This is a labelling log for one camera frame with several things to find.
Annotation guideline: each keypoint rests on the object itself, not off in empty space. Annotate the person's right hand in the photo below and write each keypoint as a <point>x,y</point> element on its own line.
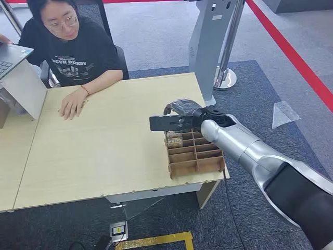
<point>4,39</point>

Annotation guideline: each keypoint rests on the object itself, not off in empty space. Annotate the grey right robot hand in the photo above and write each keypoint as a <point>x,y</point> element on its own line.
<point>186,106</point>

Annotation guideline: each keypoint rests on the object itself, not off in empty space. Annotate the person's left hand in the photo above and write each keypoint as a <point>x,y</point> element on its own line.
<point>72,105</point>

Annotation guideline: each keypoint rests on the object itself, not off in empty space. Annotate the person's left forearm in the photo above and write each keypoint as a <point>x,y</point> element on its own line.
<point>104,82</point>

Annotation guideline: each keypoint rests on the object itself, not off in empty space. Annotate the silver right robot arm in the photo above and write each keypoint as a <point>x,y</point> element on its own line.
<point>233,139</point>

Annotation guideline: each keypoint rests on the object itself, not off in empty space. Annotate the patterned card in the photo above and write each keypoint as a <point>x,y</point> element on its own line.
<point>85,103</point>

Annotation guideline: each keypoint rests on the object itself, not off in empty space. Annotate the person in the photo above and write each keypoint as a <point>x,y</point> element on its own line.
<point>77,51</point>

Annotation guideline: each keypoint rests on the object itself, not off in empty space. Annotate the silver laptop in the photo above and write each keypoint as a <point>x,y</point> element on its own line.
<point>11,57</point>

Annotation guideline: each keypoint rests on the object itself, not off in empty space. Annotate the slanted metal pole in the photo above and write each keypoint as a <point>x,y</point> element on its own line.
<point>10,15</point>

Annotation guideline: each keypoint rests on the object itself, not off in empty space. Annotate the stack of patterned cards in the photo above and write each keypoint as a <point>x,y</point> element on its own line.
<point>175,143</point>
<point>173,135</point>

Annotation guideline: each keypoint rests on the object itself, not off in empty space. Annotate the brown wooden compartment tray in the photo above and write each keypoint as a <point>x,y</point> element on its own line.
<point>195,157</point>

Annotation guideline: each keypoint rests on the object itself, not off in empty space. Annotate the white laptop stand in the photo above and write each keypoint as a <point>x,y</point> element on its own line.
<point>25,89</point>

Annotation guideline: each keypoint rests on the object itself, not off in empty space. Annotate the chrome stanchion pole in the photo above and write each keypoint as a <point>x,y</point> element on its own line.
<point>225,77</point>

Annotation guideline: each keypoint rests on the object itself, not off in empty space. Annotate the grey kiosk stand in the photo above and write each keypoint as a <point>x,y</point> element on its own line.
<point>205,45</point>

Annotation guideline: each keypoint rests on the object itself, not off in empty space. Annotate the thin-rimmed glasses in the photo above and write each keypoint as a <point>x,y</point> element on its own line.
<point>63,23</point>

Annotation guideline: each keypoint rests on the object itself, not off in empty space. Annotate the clear plastic sheet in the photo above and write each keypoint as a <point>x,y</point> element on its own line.
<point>283,114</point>

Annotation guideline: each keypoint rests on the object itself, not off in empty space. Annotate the metal floor socket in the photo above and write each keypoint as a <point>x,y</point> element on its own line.
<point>118,230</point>

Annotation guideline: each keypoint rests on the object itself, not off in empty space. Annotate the yellow floor tape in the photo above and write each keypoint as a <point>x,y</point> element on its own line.
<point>156,240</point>

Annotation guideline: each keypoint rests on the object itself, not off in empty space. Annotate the grey platform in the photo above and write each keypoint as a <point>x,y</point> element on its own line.
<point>299,5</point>

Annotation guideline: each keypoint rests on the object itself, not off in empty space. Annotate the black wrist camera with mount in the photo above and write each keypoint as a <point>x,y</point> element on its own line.
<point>162,123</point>

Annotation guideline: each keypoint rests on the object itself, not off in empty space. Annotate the grey desk frame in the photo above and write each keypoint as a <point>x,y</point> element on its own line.
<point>205,193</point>

